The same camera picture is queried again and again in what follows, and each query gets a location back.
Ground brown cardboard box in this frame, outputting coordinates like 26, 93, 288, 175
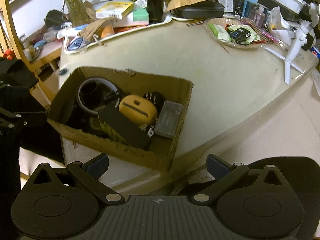
47, 67, 193, 172

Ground black power adapter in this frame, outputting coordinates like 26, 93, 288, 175
98, 105, 151, 151

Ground brown tape ring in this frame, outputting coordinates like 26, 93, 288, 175
76, 77, 121, 117

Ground grey translucent plastic case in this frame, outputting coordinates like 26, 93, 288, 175
154, 101, 183, 139

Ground yellow rubber case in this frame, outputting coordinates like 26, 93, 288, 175
118, 94, 157, 126

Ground black knurled knob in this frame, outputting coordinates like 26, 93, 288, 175
143, 92, 165, 113

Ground brown cloth pouch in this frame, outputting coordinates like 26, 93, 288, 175
78, 18, 112, 42

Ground glass vase with bamboo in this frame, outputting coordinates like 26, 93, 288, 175
64, 0, 90, 27

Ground white plastic tray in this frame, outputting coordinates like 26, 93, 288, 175
63, 14, 172, 54

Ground black small packet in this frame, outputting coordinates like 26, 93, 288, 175
229, 27, 251, 44

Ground green wet wipes pack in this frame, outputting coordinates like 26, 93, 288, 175
208, 23, 232, 42

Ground yellow medicine box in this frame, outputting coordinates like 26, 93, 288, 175
95, 0, 134, 20

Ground clear plastic snack bowl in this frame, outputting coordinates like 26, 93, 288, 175
204, 18, 268, 49

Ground white gimbal tripod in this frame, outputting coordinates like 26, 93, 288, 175
264, 21, 317, 85

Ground white plastic bag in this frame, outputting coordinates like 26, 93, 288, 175
267, 7, 299, 46

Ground green tissue box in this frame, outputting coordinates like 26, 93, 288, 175
132, 8, 149, 23

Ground wooden chopsticks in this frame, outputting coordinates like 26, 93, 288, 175
186, 19, 206, 27

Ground pink sanitizer bottle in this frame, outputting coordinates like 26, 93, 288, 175
253, 5, 265, 28

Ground black zip case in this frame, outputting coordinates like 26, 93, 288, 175
170, 1, 225, 20

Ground black thermos bottle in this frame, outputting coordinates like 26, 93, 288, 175
146, 0, 164, 24

